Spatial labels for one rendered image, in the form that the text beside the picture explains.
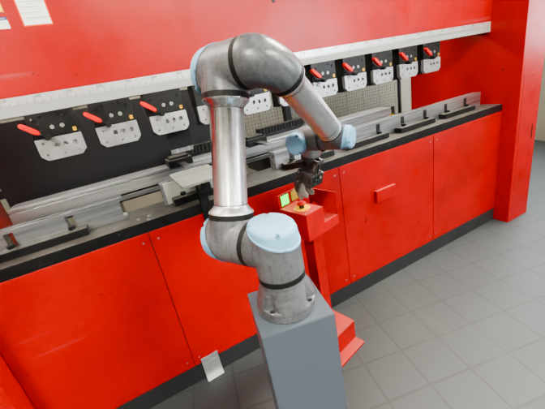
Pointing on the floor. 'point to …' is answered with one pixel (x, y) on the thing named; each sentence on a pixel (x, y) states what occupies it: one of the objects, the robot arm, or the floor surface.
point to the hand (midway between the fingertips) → (300, 195)
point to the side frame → (498, 89)
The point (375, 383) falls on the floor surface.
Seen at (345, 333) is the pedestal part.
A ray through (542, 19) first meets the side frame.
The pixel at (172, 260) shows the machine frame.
